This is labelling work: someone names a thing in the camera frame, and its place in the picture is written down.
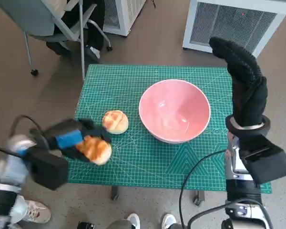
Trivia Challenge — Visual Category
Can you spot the green cutting mat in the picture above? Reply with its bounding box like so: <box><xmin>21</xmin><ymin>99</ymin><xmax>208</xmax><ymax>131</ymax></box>
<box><xmin>66</xmin><ymin>63</ymin><xmax>272</xmax><ymax>193</ymax></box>

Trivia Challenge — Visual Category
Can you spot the round toy bread bun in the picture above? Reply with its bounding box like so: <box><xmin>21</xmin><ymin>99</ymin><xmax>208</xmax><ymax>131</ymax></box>
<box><xmin>102</xmin><ymin>110</ymin><xmax>129</xmax><ymax>135</ymax></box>

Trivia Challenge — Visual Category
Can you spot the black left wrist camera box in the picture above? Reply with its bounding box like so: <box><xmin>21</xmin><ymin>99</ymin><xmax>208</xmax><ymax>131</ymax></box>
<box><xmin>26</xmin><ymin>150</ymin><xmax>69</xmax><ymax>191</ymax></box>

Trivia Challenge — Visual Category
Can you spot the grey office chair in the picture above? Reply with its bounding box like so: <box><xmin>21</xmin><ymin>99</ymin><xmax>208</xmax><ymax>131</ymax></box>
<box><xmin>0</xmin><ymin>0</ymin><xmax>113</xmax><ymax>81</ymax></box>

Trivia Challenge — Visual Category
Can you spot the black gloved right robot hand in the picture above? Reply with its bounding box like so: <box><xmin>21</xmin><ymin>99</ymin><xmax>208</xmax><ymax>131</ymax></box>
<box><xmin>209</xmin><ymin>37</ymin><xmax>269</xmax><ymax>127</ymax></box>

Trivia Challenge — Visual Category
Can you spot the long striped toy bread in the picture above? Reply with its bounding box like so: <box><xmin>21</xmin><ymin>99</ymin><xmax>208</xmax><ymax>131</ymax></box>
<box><xmin>75</xmin><ymin>135</ymin><xmax>112</xmax><ymax>166</ymax></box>

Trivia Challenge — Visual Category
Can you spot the white shoe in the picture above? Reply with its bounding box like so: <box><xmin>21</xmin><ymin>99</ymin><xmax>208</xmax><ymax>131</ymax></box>
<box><xmin>127</xmin><ymin>213</ymin><xmax>141</xmax><ymax>229</ymax></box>
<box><xmin>162</xmin><ymin>213</ymin><xmax>177</xmax><ymax>229</ymax></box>

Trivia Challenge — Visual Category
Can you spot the pink bowl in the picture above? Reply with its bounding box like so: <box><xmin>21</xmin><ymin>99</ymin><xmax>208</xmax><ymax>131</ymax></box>
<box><xmin>138</xmin><ymin>80</ymin><xmax>211</xmax><ymax>144</ymax></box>

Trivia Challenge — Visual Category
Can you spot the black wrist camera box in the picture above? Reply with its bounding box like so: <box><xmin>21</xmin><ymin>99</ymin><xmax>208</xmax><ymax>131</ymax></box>
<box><xmin>26</xmin><ymin>150</ymin><xmax>69</xmax><ymax>191</ymax></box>
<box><xmin>243</xmin><ymin>135</ymin><xmax>286</xmax><ymax>184</ymax></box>

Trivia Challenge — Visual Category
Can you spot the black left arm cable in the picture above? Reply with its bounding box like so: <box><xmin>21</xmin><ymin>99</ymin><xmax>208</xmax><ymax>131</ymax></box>
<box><xmin>0</xmin><ymin>115</ymin><xmax>51</xmax><ymax>158</ymax></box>

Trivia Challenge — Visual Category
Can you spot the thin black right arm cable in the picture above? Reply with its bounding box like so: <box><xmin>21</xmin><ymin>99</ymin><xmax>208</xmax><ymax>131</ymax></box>
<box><xmin>179</xmin><ymin>149</ymin><xmax>228</xmax><ymax>229</ymax></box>

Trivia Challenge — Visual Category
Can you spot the seated person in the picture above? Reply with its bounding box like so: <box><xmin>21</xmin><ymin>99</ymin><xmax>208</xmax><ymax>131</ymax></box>
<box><xmin>45</xmin><ymin>0</ymin><xmax>105</xmax><ymax>64</ymax></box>

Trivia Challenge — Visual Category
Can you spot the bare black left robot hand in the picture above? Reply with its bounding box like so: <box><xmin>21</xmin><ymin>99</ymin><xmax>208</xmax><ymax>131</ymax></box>
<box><xmin>45</xmin><ymin>118</ymin><xmax>112</xmax><ymax>164</ymax></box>

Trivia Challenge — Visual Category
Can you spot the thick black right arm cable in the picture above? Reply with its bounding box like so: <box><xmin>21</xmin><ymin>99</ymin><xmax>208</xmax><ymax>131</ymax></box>
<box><xmin>187</xmin><ymin>202</ymin><xmax>274</xmax><ymax>229</ymax></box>

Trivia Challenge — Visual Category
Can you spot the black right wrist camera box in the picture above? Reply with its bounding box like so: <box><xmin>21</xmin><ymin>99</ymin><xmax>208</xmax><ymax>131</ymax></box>
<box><xmin>243</xmin><ymin>135</ymin><xmax>286</xmax><ymax>184</ymax></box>

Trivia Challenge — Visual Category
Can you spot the small white mesh cabinet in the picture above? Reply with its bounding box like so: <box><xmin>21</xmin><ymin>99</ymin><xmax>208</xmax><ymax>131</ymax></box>
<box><xmin>102</xmin><ymin>0</ymin><xmax>147</xmax><ymax>36</ymax></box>

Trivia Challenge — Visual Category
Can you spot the standing person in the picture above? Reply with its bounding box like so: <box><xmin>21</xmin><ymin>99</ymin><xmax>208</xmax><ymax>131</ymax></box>
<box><xmin>14</xmin><ymin>194</ymin><xmax>52</xmax><ymax>225</ymax></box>

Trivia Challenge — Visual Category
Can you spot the large white mesh cabinet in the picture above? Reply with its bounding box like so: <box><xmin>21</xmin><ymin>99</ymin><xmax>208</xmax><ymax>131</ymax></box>
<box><xmin>182</xmin><ymin>0</ymin><xmax>286</xmax><ymax>58</ymax></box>

